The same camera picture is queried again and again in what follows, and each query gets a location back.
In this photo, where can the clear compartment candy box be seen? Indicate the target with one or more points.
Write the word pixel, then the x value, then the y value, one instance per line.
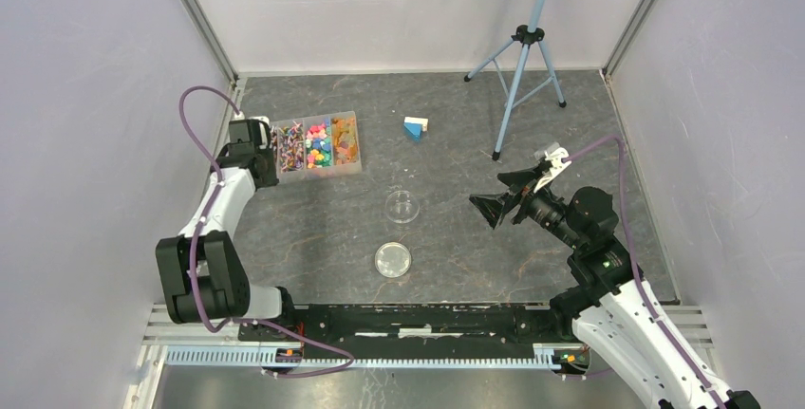
pixel 317 147

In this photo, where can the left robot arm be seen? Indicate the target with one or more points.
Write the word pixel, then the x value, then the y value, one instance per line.
pixel 200 264

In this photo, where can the round clear lid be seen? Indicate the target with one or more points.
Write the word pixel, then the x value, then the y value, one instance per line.
pixel 393 260

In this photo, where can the clear round dish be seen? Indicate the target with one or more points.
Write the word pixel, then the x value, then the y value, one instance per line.
pixel 401 207

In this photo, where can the blue tripod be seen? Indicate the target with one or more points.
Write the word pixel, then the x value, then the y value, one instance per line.
pixel 527 35

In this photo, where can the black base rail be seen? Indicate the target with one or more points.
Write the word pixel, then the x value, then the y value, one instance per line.
pixel 451 335

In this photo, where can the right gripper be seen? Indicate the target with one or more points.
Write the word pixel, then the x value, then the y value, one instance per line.
pixel 491 205

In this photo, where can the blue white block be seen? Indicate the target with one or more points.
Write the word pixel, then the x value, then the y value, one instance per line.
pixel 415 127

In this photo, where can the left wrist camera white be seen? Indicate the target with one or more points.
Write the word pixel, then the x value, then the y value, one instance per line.
pixel 263 121

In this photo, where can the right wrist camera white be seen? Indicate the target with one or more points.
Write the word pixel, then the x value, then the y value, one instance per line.
pixel 556 157

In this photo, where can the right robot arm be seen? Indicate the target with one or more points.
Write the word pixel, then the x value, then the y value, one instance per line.
pixel 612 309

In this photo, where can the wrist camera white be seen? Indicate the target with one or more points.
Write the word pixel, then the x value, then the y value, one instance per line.
pixel 556 157
pixel 263 121

